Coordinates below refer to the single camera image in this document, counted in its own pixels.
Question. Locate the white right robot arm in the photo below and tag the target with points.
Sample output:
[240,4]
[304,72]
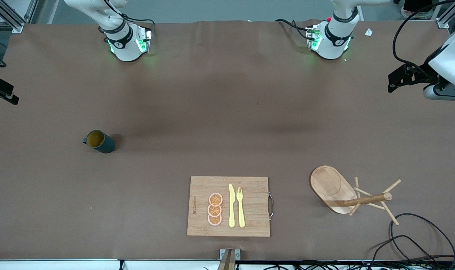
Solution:
[124,45]

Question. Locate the teal cup with yellow inside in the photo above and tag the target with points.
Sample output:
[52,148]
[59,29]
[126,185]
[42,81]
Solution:
[104,144]

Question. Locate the toy orange slice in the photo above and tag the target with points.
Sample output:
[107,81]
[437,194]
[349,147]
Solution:
[216,199]

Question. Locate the white paper scrap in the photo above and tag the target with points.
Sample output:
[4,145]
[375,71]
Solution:
[368,32]

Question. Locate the aluminium frame post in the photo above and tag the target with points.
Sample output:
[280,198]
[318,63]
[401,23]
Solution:
[10,17]
[450,15]

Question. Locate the metal bracket with pole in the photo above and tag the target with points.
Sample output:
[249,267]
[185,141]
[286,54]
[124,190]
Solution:
[229,262]

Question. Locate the table cover sheet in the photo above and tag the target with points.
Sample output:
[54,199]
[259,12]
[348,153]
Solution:
[212,112]

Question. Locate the wooden mug rack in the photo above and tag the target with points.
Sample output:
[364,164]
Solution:
[328,185]

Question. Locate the person leg with shoe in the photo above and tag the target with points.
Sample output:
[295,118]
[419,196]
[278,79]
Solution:
[415,7]

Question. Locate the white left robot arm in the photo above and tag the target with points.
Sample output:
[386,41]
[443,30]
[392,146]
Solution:
[336,37]

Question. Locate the yellow plastic fork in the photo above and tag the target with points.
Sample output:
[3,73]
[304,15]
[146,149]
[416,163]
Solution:
[241,210]

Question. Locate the yellow plastic knife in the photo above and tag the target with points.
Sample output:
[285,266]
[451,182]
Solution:
[232,206]

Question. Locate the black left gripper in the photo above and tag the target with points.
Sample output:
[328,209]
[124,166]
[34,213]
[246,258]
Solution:
[423,73]

